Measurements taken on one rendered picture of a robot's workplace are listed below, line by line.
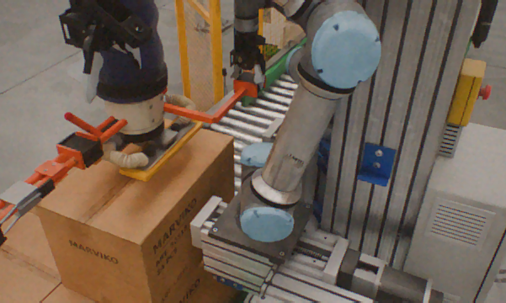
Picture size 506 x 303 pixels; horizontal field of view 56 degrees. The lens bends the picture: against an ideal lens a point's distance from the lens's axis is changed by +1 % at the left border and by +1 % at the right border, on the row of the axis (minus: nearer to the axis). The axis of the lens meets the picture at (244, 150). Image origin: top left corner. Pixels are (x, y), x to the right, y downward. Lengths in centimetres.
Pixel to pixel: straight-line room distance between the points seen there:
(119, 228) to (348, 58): 89
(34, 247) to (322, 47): 155
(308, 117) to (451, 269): 62
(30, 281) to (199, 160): 77
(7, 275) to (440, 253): 150
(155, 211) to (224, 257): 27
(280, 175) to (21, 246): 135
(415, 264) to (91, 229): 92
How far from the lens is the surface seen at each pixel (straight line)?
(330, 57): 82
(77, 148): 136
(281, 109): 274
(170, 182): 159
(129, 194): 156
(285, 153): 95
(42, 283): 194
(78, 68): 89
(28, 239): 212
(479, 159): 132
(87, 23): 86
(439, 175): 122
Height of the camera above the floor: 195
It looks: 36 degrees down
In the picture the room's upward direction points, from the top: straight up
